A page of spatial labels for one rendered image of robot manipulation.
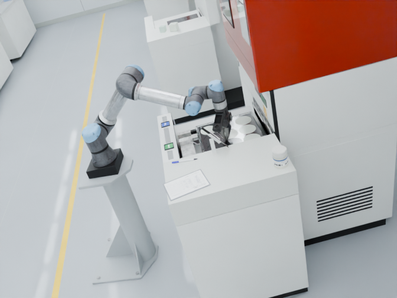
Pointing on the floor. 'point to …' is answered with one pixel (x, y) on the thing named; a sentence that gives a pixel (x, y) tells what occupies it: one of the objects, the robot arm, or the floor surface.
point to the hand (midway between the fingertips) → (225, 138)
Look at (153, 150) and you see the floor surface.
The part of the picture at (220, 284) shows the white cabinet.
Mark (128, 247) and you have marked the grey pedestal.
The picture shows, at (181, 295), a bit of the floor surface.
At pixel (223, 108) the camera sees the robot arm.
